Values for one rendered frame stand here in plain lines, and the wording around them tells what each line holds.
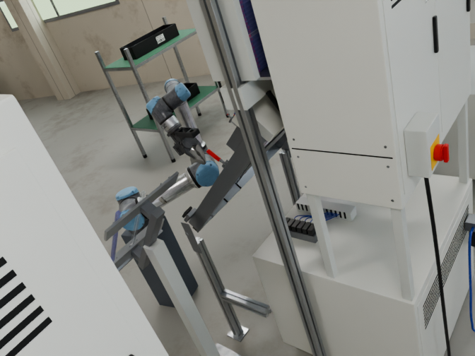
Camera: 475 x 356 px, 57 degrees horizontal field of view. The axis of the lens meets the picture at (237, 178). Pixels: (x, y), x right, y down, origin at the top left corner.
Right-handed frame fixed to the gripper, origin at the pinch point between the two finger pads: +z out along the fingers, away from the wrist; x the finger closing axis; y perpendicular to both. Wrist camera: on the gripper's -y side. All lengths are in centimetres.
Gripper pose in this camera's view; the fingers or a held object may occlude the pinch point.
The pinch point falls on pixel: (203, 161)
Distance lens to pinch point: 197.1
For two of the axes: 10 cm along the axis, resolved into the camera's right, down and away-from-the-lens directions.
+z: 6.2, 7.7, 1.3
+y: -5.3, 2.9, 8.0
